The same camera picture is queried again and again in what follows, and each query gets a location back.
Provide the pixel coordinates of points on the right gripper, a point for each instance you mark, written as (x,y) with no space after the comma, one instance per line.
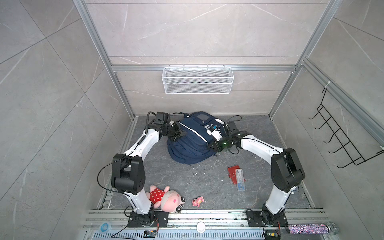
(215,143)

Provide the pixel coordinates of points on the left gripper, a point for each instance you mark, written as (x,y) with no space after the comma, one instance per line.
(178,132)

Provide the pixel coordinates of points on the navy blue student backpack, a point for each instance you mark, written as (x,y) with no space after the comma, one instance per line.
(193,146)

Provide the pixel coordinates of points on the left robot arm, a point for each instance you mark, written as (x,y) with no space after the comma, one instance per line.
(128,172)

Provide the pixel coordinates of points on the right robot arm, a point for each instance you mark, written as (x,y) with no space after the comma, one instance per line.
(286,169)

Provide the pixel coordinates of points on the red card box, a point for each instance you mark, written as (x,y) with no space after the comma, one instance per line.
(232,173)

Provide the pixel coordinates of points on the pink pig plush toy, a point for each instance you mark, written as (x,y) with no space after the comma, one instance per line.
(166,200)

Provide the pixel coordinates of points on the small pink toy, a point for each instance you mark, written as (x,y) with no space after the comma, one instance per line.
(198,201)

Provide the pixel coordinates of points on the white round cap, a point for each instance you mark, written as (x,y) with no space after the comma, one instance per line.
(201,227)

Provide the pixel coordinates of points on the blue tape roll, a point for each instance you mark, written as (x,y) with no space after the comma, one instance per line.
(104,227)

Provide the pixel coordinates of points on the glitter purple tube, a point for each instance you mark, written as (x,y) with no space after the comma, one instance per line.
(313,229)

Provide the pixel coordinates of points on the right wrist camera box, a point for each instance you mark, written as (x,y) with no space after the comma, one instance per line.
(214,131)

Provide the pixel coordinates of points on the white wire mesh basket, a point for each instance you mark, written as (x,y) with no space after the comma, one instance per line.
(197,80)

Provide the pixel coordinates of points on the black wire hook rack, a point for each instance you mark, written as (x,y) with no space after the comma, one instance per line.
(340,137)

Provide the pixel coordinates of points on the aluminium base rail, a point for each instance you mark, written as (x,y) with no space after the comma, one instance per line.
(226,224)

